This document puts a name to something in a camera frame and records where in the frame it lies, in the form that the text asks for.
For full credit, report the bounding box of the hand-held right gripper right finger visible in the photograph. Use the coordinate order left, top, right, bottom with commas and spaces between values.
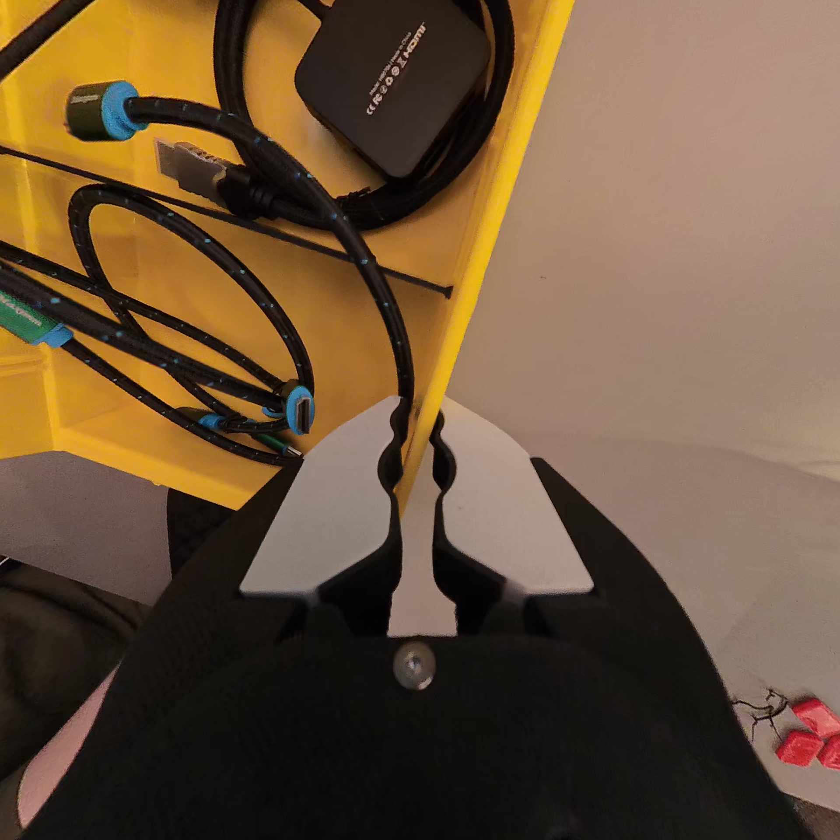
430, 397, 597, 598

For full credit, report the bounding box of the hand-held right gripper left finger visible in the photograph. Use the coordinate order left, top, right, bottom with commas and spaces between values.
238, 395, 406, 597

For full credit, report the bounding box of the black braided hdmi cable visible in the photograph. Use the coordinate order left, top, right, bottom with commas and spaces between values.
0, 239, 306, 468
67, 184, 317, 437
66, 80, 416, 427

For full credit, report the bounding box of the yellow plastic bin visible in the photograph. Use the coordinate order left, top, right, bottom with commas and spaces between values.
0, 0, 577, 513

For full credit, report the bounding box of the black adapter hub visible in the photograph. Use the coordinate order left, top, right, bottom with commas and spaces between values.
294, 0, 493, 179

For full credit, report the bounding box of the black bin divider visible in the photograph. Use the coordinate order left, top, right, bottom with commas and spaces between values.
0, 147, 455, 299

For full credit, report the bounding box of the dark cloth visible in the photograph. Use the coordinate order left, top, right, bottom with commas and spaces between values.
0, 561, 148, 782

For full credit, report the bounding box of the white panel with red logo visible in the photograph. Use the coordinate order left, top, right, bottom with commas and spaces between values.
715, 453, 840, 807

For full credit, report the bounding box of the black braided cable silver plug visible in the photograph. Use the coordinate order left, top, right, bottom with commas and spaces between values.
154, 0, 516, 232

